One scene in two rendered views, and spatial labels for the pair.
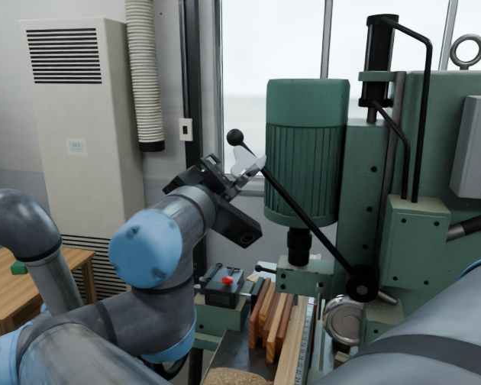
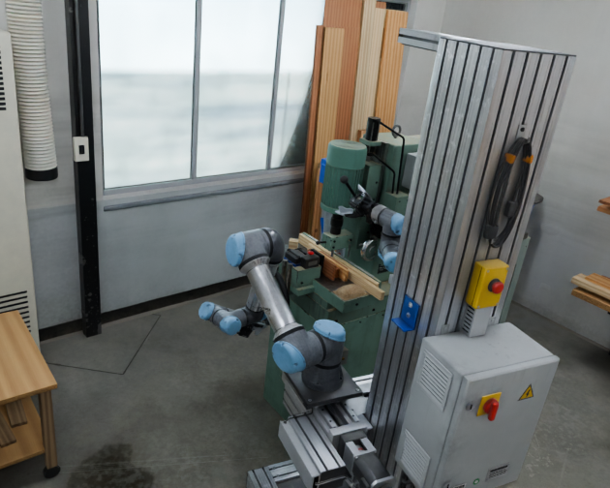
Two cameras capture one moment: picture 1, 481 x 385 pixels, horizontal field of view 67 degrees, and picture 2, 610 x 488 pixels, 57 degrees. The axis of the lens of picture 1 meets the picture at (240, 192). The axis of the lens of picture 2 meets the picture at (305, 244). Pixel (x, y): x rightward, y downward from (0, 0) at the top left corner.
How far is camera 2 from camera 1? 2.11 m
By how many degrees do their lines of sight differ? 51
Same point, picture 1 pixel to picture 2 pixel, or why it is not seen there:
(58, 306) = not seen: hidden behind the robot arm
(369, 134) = (376, 168)
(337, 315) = (368, 248)
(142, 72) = (41, 90)
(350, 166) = (369, 183)
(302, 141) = (356, 175)
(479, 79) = (411, 147)
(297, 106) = (357, 161)
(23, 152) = not seen: outside the picture
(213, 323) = (307, 278)
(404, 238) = (399, 207)
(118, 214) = (24, 260)
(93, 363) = not seen: hidden behind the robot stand
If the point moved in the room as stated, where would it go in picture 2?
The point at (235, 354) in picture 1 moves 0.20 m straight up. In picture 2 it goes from (331, 284) to (337, 244)
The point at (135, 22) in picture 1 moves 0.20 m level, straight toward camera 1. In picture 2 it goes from (32, 34) to (65, 41)
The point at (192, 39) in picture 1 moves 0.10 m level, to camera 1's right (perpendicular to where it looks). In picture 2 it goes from (86, 51) to (104, 51)
